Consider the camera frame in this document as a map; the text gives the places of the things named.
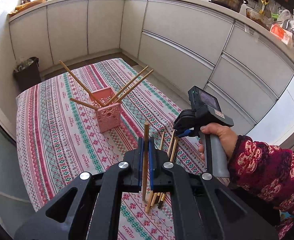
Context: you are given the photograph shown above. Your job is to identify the wooden chopstick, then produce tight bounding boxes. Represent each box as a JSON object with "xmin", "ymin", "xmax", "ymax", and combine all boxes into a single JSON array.
[
  {"xmin": 159, "ymin": 131, "xmax": 165, "ymax": 150},
  {"xmin": 145, "ymin": 190, "xmax": 154, "ymax": 214},
  {"xmin": 141, "ymin": 121, "xmax": 150, "ymax": 201},
  {"xmin": 114, "ymin": 69, "xmax": 154, "ymax": 103},
  {"xmin": 170, "ymin": 137, "xmax": 178, "ymax": 163},
  {"xmin": 167, "ymin": 130, "xmax": 175, "ymax": 158},
  {"xmin": 106, "ymin": 66, "xmax": 149, "ymax": 106},
  {"xmin": 158, "ymin": 193, "xmax": 166, "ymax": 209},
  {"xmin": 70, "ymin": 98, "xmax": 99, "ymax": 111},
  {"xmin": 59, "ymin": 60, "xmax": 105, "ymax": 107}
]

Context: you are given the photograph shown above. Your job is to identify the red floral sleeve forearm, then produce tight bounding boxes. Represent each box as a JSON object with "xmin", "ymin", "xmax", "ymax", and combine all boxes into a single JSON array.
[{"xmin": 228, "ymin": 135, "xmax": 294, "ymax": 239}]

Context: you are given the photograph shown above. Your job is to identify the white kitchen cabinets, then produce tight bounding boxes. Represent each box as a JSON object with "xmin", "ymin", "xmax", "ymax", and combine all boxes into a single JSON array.
[{"xmin": 9, "ymin": 0, "xmax": 294, "ymax": 134}]

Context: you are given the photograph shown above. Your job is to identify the person's right hand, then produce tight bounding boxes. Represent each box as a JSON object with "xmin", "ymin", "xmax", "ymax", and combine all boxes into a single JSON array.
[{"xmin": 200, "ymin": 123, "xmax": 238, "ymax": 160}]

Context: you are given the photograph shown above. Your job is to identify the wooden chopstick on table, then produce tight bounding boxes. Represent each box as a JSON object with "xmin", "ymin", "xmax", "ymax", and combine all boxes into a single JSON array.
[
  {"xmin": 159, "ymin": 131, "xmax": 165, "ymax": 150},
  {"xmin": 170, "ymin": 137, "xmax": 178, "ymax": 163},
  {"xmin": 145, "ymin": 190, "xmax": 154, "ymax": 214},
  {"xmin": 158, "ymin": 193, "xmax": 166, "ymax": 209},
  {"xmin": 167, "ymin": 130, "xmax": 175, "ymax": 158}
]

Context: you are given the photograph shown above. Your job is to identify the embroidered patterned tablecloth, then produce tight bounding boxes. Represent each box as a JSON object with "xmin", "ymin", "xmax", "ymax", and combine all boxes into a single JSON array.
[{"xmin": 16, "ymin": 57, "xmax": 230, "ymax": 240}]

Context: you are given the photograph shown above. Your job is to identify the pink perforated utensil holder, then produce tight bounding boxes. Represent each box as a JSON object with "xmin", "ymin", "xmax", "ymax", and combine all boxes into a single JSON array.
[{"xmin": 90, "ymin": 87, "xmax": 121, "ymax": 133}]

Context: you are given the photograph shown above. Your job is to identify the dark trash bin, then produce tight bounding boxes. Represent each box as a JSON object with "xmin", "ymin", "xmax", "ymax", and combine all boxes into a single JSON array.
[{"xmin": 13, "ymin": 57, "xmax": 41, "ymax": 92}]

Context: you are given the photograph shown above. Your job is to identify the yellow cloth on counter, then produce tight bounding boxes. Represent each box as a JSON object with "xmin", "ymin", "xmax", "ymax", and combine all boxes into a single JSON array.
[{"xmin": 8, "ymin": 0, "xmax": 46, "ymax": 17}]

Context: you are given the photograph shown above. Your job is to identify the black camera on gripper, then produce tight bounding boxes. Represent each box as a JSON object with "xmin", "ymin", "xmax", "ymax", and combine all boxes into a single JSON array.
[{"xmin": 188, "ymin": 86, "xmax": 221, "ymax": 111}]

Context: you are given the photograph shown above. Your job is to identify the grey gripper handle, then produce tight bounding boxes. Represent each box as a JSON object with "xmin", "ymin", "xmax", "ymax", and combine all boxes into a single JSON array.
[{"xmin": 199, "ymin": 132, "xmax": 229, "ymax": 178}]

